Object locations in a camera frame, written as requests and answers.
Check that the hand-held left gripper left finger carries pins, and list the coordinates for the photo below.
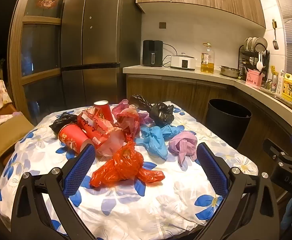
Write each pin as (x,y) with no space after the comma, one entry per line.
(79,170)

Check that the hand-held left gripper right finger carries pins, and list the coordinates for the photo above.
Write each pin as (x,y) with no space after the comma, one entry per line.
(212,170)

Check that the large red paper cup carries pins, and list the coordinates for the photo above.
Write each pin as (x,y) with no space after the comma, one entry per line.
(72,138)

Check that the black trash bin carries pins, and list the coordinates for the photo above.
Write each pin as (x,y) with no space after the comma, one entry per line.
(225,125)

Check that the large black plastic bag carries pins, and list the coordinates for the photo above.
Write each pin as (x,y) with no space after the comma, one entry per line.
(63,121)

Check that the steel sink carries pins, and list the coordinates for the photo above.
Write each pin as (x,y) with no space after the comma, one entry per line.
(290,105)

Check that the purple plastic bag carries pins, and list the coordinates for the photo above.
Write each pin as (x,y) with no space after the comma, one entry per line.
(183,143)

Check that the orange-red plastic bag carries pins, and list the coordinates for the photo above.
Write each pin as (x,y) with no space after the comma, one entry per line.
(123,165)

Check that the clear red bag white label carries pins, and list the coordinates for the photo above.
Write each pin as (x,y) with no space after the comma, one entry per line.
(98,127)

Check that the yellow detergent bottle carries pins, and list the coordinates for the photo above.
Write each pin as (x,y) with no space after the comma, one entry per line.
(288,88)

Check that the white plastic bottle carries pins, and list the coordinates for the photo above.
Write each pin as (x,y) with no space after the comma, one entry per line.
(280,86)

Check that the silver beer can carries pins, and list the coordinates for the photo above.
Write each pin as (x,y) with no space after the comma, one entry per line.
(274,85)

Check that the small red paper cup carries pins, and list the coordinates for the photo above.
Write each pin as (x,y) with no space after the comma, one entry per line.
(105,111)

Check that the blue plastic bag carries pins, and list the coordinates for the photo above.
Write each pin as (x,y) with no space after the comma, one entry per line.
(154,137)

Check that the dark red plastic bag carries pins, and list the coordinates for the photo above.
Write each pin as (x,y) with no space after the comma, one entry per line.
(129,122)

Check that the blue floral tablecloth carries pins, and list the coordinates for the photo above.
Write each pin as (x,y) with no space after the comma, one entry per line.
(141,205)

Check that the pink utensil holder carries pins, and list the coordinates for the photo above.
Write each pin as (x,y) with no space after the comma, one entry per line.
(253,78)

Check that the crumpled black plastic bag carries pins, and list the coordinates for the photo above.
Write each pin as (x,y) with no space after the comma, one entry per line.
(162,113)

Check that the yellow knobby utensil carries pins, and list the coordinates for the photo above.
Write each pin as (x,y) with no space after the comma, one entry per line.
(274,70)

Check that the tan seat cushion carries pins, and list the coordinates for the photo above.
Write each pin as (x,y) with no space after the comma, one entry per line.
(7,140)

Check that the white rice spoon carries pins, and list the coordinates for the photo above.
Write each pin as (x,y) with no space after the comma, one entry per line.
(259,63)

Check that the steel mixing bowl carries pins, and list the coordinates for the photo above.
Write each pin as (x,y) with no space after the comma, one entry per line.
(230,71)

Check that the pale pink cloth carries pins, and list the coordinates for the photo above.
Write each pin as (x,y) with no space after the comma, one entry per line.
(3,120)

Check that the thin black plastic bag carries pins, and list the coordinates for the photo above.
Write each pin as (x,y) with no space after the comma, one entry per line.
(139,101)

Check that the wooden base cabinet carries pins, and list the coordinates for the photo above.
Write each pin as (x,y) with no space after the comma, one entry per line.
(165,90)

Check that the brown chair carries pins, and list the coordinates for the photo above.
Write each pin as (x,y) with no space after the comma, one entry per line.
(8,110)

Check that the light stone kitchen counter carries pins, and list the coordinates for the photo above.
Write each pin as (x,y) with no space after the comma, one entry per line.
(185,73)

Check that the hanging black spatula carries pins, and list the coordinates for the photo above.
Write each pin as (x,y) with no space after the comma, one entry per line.
(275,43)

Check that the row of white plates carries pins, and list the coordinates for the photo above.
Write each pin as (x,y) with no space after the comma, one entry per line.
(257,42)

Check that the cooking oil bottle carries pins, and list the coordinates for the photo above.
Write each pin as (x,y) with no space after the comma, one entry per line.
(207,60)

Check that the white electric cooker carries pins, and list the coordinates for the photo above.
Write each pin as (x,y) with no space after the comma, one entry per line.
(183,62)

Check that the wooden framed glass door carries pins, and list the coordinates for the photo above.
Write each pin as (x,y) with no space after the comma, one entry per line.
(39,47)

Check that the dark steel refrigerator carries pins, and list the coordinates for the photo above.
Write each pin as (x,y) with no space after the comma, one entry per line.
(98,42)

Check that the black air fryer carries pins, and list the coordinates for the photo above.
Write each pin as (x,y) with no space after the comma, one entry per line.
(152,53)

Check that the brown wall switch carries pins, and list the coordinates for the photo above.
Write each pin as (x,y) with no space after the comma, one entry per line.
(162,25)

